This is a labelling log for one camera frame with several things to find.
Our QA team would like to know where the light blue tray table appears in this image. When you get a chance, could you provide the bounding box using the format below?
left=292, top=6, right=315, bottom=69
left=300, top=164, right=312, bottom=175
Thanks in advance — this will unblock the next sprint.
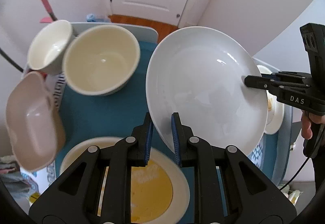
left=43, top=22, right=299, bottom=184

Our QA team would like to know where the pink oblong dish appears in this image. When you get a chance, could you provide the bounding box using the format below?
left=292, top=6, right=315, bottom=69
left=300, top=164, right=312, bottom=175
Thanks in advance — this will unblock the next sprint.
left=5, top=72, right=66, bottom=172

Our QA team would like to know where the right hand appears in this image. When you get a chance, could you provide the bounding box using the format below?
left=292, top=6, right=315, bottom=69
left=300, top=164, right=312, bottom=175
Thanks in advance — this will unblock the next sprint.
left=301, top=111, right=325, bottom=140

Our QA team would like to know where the blue tablecloth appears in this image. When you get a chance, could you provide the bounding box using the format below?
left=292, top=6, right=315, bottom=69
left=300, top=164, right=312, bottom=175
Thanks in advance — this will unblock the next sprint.
left=56, top=42, right=278, bottom=180

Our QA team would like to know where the cream yellow bowl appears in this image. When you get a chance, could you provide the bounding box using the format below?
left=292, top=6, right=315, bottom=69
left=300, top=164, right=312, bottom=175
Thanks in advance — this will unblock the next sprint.
left=62, top=25, right=141, bottom=96

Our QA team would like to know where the plain white plate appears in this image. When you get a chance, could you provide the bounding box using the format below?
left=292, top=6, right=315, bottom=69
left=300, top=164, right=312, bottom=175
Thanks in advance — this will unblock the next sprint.
left=145, top=26, right=268, bottom=155

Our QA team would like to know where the pink shoehorn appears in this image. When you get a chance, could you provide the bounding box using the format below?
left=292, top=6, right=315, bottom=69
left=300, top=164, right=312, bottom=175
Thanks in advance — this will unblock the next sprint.
left=40, top=0, right=58, bottom=23

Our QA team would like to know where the black cable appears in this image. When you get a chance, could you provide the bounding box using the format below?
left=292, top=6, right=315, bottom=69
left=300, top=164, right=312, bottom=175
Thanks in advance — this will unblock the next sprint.
left=279, top=124, right=325, bottom=192

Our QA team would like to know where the small duck pattern plate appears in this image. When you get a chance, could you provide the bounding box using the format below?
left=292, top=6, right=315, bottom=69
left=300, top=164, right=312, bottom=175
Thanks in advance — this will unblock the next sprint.
left=256, top=64, right=285, bottom=135

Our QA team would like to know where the large yellow duck plate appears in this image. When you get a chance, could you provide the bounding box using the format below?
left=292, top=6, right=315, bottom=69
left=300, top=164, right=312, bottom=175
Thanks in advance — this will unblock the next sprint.
left=59, top=136, right=191, bottom=224

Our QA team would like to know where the small white cup bowl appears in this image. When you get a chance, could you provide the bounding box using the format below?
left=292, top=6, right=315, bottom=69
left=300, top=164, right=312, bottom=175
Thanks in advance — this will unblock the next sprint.
left=27, top=19, right=74, bottom=75

